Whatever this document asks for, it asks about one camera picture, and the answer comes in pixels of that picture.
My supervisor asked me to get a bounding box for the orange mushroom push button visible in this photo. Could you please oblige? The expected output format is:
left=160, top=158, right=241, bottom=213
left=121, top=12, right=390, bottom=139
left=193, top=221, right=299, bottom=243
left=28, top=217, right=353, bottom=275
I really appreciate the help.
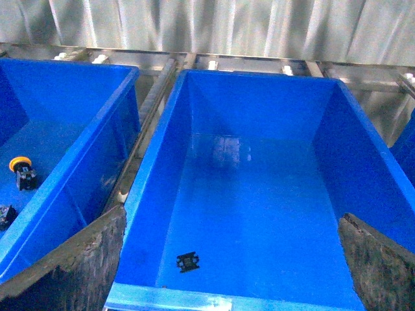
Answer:
left=9, top=156, right=38, bottom=191

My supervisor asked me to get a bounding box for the small black plastic clip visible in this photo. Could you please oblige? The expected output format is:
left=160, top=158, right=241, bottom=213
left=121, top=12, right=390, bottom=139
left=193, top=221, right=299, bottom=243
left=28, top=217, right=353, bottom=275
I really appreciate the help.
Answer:
left=176, top=251, right=200, bottom=273

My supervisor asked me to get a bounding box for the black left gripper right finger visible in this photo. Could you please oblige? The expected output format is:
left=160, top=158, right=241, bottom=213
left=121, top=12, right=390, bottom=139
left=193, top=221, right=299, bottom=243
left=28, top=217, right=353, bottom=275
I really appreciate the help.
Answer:
left=338, top=213, right=414, bottom=310

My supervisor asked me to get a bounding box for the large blue middle bin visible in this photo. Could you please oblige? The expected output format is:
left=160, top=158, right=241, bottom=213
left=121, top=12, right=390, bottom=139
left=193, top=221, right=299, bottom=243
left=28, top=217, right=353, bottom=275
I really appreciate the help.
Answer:
left=106, top=70, right=414, bottom=310

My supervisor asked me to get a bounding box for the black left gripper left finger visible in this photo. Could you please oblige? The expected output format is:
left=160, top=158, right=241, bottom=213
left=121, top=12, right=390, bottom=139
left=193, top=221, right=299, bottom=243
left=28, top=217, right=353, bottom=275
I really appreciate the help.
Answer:
left=1, top=205, right=126, bottom=310

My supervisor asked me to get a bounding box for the large blue right bin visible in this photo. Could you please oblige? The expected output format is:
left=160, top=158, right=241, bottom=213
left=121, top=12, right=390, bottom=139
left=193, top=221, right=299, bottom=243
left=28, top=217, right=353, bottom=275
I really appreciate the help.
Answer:
left=390, top=111, right=414, bottom=185

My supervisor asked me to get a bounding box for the large blue bin with buttons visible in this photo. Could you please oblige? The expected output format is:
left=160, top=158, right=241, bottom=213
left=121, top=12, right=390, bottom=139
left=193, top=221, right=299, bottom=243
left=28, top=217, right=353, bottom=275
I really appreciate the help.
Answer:
left=1, top=58, right=141, bottom=282

